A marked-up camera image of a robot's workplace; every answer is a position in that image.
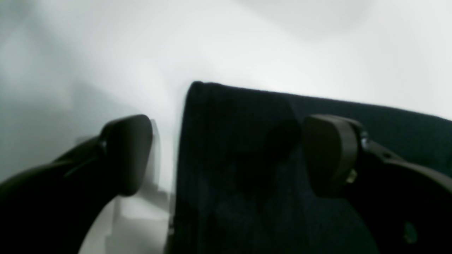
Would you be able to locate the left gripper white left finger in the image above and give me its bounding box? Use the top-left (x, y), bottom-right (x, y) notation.
top-left (0, 114), bottom-right (153, 254)

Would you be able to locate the black T-shirt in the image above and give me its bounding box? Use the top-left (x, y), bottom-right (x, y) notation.
top-left (166, 81), bottom-right (451, 254)

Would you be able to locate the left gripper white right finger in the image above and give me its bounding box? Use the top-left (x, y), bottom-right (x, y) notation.
top-left (303, 114), bottom-right (452, 254)

